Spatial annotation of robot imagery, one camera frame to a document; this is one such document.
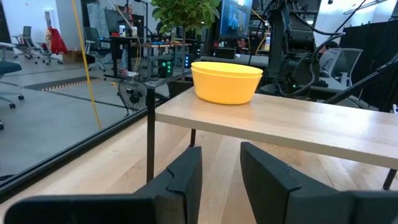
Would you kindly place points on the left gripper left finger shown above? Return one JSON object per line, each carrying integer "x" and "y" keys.
{"x": 174, "y": 193}

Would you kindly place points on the black partition curtain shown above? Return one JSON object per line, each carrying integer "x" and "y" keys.
{"x": 373, "y": 46}

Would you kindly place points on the black office desk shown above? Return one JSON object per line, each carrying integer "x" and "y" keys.
{"x": 124, "y": 39}

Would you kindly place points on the wooden shelf with black legs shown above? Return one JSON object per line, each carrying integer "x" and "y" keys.
{"x": 295, "y": 124}

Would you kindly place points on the dark office chair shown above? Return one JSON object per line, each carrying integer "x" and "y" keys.
{"x": 91, "y": 37}

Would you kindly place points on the grey desk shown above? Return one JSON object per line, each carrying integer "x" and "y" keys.
{"x": 248, "y": 60}

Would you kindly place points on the person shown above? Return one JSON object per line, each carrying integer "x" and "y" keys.
{"x": 326, "y": 60}

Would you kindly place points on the black box device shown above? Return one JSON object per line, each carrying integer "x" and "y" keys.
{"x": 225, "y": 53}

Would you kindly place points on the black floor fan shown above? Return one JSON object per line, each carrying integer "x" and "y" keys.
{"x": 133, "y": 95}

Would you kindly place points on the grey mesh office chair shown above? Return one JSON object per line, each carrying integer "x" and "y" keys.
{"x": 348, "y": 62}

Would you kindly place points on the wooden top workbench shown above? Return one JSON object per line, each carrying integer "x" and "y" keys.
{"x": 161, "y": 45}

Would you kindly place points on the computer tower green lights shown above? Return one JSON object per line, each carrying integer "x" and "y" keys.
{"x": 166, "y": 68}

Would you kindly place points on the computer monitor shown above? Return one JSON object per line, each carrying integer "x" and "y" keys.
{"x": 236, "y": 18}

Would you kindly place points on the yellow mini bowl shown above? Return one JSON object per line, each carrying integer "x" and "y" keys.
{"x": 227, "y": 67}
{"x": 224, "y": 90}

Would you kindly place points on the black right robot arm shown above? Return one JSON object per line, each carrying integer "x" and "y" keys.
{"x": 280, "y": 18}

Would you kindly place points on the teal office chair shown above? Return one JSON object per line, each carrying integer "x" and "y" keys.
{"x": 7, "y": 67}

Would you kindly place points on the red cloth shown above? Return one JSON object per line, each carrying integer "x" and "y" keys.
{"x": 57, "y": 42}

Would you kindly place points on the black plant pot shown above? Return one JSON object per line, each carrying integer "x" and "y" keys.
{"x": 178, "y": 88}

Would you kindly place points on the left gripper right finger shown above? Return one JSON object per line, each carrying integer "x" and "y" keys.
{"x": 273, "y": 193}

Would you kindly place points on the cardboard box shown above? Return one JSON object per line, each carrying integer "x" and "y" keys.
{"x": 73, "y": 56}

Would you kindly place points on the green leafy plant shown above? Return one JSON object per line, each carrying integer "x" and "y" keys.
{"x": 186, "y": 12}

